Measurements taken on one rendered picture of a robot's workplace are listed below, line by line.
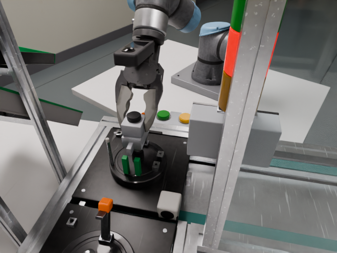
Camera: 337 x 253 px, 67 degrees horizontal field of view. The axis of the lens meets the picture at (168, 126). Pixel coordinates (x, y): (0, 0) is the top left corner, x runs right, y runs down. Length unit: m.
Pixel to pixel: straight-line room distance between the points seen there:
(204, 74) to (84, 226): 0.76
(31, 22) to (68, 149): 2.52
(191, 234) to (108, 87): 0.79
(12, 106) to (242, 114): 0.45
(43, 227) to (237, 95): 0.48
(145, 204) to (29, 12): 2.90
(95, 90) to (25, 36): 2.20
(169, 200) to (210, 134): 0.24
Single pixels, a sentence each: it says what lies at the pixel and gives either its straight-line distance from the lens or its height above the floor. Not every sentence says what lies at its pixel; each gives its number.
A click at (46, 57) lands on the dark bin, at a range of 0.63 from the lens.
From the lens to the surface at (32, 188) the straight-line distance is 0.83.
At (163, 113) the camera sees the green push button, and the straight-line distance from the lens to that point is 0.80.
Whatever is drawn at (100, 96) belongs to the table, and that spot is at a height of 0.86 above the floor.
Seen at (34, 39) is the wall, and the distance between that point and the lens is 3.34.
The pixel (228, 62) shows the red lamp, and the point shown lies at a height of 1.32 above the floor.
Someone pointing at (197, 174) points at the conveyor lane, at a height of 0.92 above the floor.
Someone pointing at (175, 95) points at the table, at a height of 0.86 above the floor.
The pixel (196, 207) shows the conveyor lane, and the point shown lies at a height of 0.92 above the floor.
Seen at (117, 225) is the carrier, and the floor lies 0.97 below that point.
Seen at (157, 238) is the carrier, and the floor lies 0.97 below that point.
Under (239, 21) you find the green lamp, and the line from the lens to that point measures 0.28.
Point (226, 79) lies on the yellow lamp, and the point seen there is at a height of 1.30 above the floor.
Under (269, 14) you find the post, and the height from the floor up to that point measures 1.39.
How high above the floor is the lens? 1.45
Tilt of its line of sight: 40 degrees down
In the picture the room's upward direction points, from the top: straight up
